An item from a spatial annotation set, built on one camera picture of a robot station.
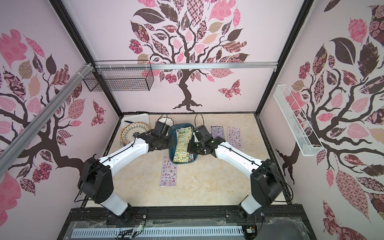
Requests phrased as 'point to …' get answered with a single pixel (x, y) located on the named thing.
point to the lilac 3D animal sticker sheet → (234, 136)
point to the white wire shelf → (285, 103)
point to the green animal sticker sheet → (183, 136)
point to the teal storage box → (171, 151)
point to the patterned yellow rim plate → (126, 134)
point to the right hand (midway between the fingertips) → (186, 151)
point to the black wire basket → (122, 76)
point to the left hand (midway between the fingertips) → (171, 145)
